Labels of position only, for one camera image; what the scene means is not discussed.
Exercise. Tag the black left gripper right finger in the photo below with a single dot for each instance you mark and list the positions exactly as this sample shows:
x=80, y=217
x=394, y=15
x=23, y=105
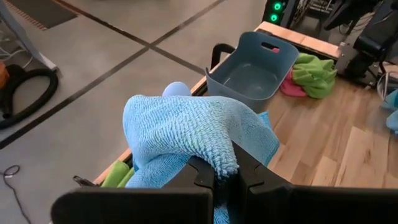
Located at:
x=311, y=205

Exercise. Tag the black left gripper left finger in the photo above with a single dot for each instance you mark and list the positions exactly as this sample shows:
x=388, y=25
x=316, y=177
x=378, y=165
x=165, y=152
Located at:
x=140, y=205

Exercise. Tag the green microfiber towel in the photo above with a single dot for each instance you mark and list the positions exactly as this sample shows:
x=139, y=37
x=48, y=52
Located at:
x=314, y=77
x=115, y=175

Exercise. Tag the blue microfiber towel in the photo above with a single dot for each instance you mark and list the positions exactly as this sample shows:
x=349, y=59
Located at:
x=186, y=130
x=392, y=102

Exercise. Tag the pink microfiber towel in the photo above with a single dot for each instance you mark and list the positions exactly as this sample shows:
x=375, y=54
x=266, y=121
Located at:
x=290, y=88

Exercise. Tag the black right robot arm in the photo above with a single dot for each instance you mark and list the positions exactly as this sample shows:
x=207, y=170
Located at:
x=373, y=37

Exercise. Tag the blue-grey plastic basket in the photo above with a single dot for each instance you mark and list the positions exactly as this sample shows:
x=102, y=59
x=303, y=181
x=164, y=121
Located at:
x=248, y=81

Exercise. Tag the orange floor object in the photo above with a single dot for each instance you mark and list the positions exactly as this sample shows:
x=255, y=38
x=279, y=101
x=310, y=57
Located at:
x=3, y=76

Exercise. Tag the black device with green lights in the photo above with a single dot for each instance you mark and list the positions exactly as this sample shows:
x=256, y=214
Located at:
x=286, y=15

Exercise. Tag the grey table leg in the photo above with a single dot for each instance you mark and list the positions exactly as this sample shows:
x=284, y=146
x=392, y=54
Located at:
x=21, y=33

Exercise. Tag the dark grey floor mat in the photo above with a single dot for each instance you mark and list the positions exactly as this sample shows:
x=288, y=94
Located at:
x=40, y=11

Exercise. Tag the black frame bracket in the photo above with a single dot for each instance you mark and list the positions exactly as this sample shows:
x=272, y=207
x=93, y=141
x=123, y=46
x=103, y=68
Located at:
x=217, y=47

